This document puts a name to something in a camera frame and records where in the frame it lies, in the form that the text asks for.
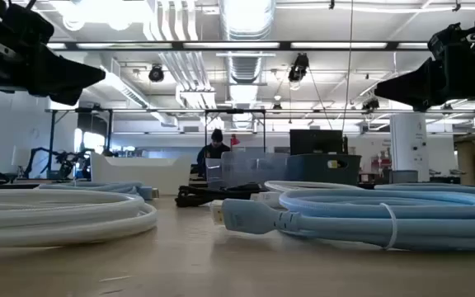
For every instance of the small grey container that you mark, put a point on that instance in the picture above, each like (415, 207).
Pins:
(404, 176)

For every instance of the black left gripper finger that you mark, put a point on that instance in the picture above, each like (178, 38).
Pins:
(64, 78)

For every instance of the black rig beam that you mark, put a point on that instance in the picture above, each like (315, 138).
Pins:
(287, 45)

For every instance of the white column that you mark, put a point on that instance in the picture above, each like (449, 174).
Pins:
(408, 148)

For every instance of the person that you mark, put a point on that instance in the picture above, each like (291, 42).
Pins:
(213, 152)

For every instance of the black monitor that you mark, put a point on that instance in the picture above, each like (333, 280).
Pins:
(316, 142)

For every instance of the clear plastic bin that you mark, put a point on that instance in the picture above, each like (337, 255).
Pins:
(250, 169)

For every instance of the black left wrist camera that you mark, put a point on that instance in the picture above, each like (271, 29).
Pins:
(31, 26)

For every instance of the black background frame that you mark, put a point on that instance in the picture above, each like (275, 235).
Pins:
(52, 136)

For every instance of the black background robot arm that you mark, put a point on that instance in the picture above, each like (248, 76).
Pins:
(64, 158)

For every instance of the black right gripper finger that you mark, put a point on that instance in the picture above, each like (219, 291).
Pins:
(419, 86)

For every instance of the white plastic bin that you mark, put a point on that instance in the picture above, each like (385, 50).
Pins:
(138, 173)

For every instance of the dark green plastic bin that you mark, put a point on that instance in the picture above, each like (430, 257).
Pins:
(324, 169)

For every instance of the black ceiling spot lamp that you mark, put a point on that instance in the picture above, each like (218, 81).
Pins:
(156, 74)
(298, 68)
(370, 104)

